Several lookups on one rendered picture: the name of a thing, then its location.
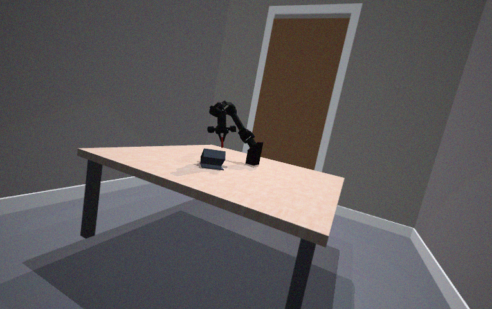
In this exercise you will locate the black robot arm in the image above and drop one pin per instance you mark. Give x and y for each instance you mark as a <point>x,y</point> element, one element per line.
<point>217,111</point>

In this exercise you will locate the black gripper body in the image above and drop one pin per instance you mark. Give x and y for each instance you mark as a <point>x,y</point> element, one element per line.
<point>221,125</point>

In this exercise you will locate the blue-grey sloped panel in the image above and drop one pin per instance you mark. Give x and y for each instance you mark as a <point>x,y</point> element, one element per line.
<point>212,159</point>

